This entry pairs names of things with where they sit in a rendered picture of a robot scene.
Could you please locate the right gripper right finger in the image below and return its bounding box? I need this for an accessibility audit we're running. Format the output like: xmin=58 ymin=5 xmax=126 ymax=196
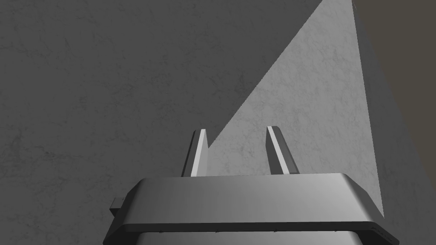
xmin=265 ymin=125 xmax=300 ymax=175

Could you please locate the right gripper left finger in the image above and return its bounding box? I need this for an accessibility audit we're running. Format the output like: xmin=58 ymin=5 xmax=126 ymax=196
xmin=181 ymin=129 xmax=209 ymax=177

